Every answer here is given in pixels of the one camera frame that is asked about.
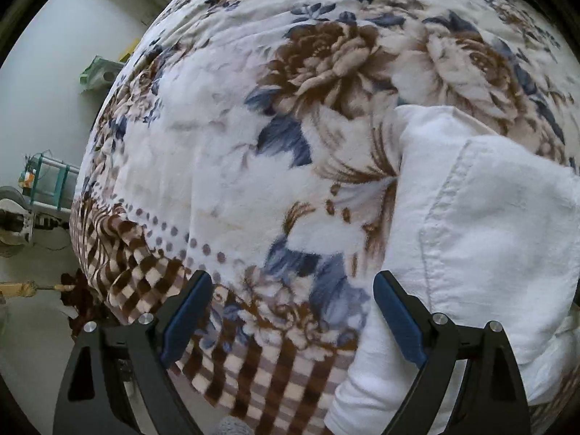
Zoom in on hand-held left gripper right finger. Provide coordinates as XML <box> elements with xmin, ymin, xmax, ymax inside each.
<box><xmin>372</xmin><ymin>270</ymin><xmax>531</xmax><ymax>435</ymax></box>

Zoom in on white pants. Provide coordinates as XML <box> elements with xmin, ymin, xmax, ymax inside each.
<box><xmin>324</xmin><ymin>104</ymin><xmax>580</xmax><ymax>435</ymax></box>

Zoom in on teal storage cart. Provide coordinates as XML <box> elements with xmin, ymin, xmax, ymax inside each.
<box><xmin>18</xmin><ymin>152</ymin><xmax>82</xmax><ymax>215</ymax></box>

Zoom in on green box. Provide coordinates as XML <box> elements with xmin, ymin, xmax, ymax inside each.
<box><xmin>79</xmin><ymin>54</ymin><xmax>124</xmax><ymax>94</ymax></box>

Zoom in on wooden handled mop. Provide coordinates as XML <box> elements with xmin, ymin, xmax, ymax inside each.
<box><xmin>0</xmin><ymin>269</ymin><xmax>109</xmax><ymax>338</ymax></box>

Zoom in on floral plaid-edged blanket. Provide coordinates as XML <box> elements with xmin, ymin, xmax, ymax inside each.
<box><xmin>68</xmin><ymin>0</ymin><xmax>580</xmax><ymax>435</ymax></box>

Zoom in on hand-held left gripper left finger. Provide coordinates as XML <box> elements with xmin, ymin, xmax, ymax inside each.
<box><xmin>52</xmin><ymin>270</ymin><xmax>214</xmax><ymax>435</ymax></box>

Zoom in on grey floor fan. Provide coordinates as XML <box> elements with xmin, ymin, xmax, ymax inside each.
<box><xmin>0</xmin><ymin>185</ymin><xmax>33</xmax><ymax>258</ymax></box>

